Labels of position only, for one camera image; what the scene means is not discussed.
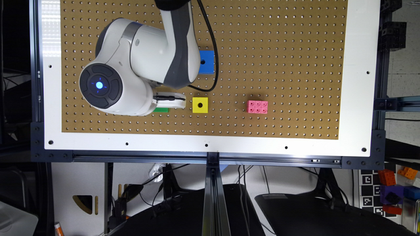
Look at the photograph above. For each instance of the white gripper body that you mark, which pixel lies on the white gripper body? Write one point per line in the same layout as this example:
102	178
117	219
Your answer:
172	100

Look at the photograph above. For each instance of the green block with hole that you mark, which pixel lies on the green block with hole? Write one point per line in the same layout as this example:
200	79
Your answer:
161	110

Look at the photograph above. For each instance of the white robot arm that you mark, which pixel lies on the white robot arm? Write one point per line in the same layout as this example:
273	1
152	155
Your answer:
138	68

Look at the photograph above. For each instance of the yellow block with hole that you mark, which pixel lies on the yellow block with hole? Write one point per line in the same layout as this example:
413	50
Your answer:
200	105

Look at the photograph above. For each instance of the blue block with hole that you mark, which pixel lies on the blue block with hole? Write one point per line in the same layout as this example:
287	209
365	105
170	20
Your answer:
207	62

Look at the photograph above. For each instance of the orange block left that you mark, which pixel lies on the orange block left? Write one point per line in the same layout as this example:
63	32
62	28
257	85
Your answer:
387	177

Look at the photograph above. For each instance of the orange block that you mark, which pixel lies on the orange block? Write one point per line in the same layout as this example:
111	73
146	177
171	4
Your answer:
387	177
408	172

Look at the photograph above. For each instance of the purple block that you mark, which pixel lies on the purple block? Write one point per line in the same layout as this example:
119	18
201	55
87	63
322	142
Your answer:
391	195

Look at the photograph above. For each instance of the red block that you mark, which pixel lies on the red block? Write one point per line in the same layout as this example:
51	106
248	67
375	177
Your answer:
391	209

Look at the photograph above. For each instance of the orange block right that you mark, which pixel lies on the orange block right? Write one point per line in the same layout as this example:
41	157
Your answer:
408	172

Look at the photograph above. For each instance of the blue block on shelf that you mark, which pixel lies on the blue block on shelf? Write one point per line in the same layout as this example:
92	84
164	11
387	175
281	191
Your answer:
412	192

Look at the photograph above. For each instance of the pink studded brick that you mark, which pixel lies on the pink studded brick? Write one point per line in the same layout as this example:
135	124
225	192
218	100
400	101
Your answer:
257	106

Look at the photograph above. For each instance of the brown pegboard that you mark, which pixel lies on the brown pegboard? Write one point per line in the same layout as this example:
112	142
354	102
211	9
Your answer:
289	53

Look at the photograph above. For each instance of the orange glue tube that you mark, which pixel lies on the orange glue tube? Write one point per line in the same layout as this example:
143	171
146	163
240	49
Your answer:
58	229

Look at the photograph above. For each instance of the black chair right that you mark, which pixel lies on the black chair right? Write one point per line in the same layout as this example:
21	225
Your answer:
306	214

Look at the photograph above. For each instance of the black white marker sheet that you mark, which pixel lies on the black white marker sheet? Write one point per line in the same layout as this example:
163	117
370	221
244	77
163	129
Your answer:
369	193

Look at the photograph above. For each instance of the dark aluminium table frame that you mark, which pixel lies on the dark aluminium table frame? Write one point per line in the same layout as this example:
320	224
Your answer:
213	196

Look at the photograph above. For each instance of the white board frame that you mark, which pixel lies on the white board frame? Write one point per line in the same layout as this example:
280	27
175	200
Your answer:
357	82

